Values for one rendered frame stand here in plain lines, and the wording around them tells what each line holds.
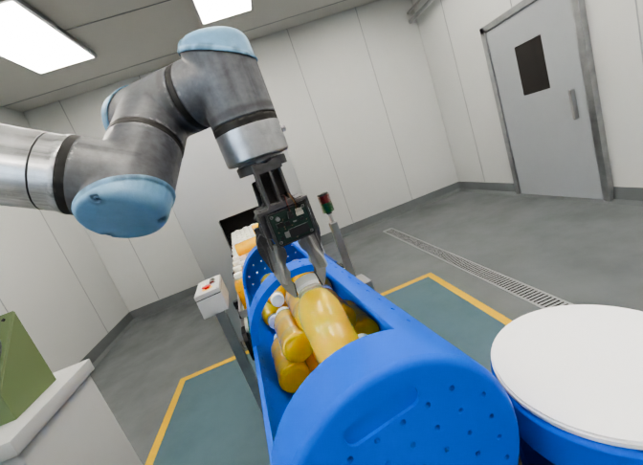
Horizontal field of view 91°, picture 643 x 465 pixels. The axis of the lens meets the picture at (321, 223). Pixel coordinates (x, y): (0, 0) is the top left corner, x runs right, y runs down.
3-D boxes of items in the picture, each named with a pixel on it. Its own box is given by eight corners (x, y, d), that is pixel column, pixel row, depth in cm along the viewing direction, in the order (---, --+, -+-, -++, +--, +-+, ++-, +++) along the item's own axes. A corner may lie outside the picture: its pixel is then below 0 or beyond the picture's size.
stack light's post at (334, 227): (392, 397, 184) (330, 224, 162) (388, 393, 188) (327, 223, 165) (398, 394, 185) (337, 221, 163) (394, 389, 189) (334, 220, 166)
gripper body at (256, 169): (271, 256, 41) (235, 168, 39) (264, 245, 50) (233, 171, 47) (323, 233, 43) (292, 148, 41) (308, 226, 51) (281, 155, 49)
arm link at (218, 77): (196, 60, 47) (255, 31, 44) (230, 142, 49) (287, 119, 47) (154, 43, 38) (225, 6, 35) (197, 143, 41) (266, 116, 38)
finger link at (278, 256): (283, 313, 45) (270, 251, 43) (277, 298, 50) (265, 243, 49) (304, 307, 45) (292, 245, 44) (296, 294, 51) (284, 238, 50)
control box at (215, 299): (204, 320, 124) (193, 297, 122) (207, 302, 143) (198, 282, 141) (229, 308, 126) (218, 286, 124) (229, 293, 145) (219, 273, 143)
